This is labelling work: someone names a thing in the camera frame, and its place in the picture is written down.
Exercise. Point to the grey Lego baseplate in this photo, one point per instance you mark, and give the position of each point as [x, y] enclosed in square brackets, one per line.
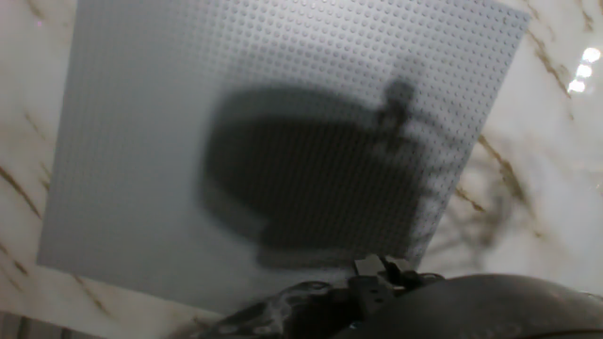
[188, 141]

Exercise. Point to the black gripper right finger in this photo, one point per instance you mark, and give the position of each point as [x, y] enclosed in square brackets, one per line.
[407, 275]

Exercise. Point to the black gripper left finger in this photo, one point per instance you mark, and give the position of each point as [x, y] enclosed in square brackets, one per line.
[372, 282]

